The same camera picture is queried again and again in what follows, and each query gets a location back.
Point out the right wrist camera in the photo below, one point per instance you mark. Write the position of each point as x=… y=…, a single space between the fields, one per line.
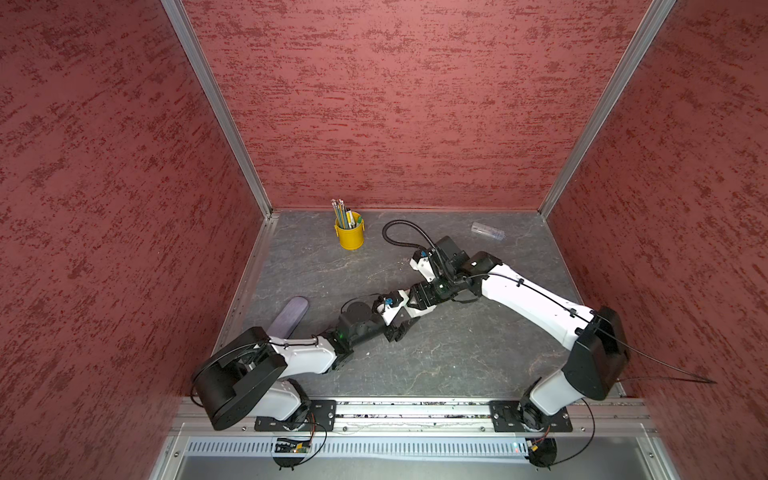
x=421 y=263

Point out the purple glasses case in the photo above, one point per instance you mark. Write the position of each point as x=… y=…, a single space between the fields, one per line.
x=288 y=318

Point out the white jewelry box base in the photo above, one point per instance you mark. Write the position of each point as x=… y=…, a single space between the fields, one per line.
x=394 y=316

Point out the yellow pencil cup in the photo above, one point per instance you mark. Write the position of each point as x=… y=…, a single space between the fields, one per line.
x=351 y=238

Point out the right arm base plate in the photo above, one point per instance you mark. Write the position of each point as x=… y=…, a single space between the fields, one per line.
x=508 y=416

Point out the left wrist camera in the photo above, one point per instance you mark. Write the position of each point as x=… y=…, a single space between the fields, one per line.
x=393 y=299

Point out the right aluminium corner post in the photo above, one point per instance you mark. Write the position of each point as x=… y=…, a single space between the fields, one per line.
x=647 y=30

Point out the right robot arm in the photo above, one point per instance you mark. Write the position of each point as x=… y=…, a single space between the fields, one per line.
x=594 y=338

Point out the left aluminium corner post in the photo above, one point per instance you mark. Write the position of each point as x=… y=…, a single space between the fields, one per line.
x=184 y=31

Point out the white slotted cable duct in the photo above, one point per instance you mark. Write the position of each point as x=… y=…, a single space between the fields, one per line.
x=505 y=450

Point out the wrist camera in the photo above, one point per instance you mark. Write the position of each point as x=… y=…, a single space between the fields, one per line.
x=421 y=263
x=393 y=299

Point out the bundle of coloured pencils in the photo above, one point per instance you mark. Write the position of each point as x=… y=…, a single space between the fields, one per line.
x=345 y=217

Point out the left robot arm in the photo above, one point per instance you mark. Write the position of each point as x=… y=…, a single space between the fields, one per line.
x=252 y=376

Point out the aluminium corner post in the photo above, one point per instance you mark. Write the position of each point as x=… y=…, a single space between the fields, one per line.
x=647 y=30
x=184 y=31

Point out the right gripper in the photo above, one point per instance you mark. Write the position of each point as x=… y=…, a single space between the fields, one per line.
x=423 y=291

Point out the clear plastic pencil case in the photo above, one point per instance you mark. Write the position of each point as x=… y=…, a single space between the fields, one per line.
x=487 y=231

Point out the aluminium front rail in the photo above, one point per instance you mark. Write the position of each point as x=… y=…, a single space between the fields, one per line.
x=473 y=417

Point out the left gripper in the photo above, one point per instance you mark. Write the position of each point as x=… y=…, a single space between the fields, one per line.
x=394 y=333

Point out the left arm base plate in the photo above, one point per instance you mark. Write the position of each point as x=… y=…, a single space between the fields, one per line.
x=316 y=415

